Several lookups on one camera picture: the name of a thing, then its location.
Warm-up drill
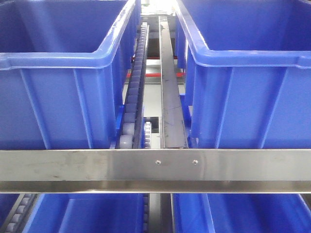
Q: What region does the stainless steel shelf rack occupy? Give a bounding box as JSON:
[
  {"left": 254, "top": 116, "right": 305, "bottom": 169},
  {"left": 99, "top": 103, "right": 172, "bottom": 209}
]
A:
[{"left": 0, "top": 149, "right": 311, "bottom": 193}]

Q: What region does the blue bin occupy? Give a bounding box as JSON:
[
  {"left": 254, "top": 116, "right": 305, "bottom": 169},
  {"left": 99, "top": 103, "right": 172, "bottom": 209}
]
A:
[
  {"left": 0, "top": 0, "right": 139, "bottom": 150},
  {"left": 173, "top": 194, "right": 311, "bottom": 233},
  {"left": 0, "top": 193, "right": 144, "bottom": 233},
  {"left": 174, "top": 0, "right": 311, "bottom": 149}
]

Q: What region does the lower left blue bin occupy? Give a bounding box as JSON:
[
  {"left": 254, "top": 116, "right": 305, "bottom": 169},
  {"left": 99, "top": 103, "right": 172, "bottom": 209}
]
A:
[{"left": 0, "top": 193, "right": 144, "bottom": 233}]

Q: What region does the lower right blue bin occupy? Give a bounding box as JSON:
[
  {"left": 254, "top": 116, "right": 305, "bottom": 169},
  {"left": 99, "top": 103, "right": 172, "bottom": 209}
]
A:
[{"left": 173, "top": 194, "right": 311, "bottom": 233}]

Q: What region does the upper right blue bin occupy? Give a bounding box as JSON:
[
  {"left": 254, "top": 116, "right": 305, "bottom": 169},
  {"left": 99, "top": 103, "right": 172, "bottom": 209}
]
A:
[{"left": 174, "top": 0, "right": 311, "bottom": 149}]

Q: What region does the upper left blue bin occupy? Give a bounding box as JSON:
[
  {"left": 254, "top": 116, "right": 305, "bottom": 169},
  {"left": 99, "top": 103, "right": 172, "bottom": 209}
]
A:
[{"left": 0, "top": 0, "right": 139, "bottom": 150}]

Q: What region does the steel divider rail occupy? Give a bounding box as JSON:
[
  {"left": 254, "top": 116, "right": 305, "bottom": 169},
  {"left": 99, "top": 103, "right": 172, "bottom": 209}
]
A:
[{"left": 158, "top": 16, "right": 188, "bottom": 149}]

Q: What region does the lower roller conveyor track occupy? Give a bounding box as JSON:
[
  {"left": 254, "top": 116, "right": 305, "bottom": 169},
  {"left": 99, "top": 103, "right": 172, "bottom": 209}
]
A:
[{"left": 0, "top": 193, "right": 38, "bottom": 233}]

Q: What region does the grey roller conveyor track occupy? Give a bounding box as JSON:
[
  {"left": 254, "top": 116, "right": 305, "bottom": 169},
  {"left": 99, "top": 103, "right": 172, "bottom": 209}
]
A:
[{"left": 115, "top": 22, "right": 149, "bottom": 149}]

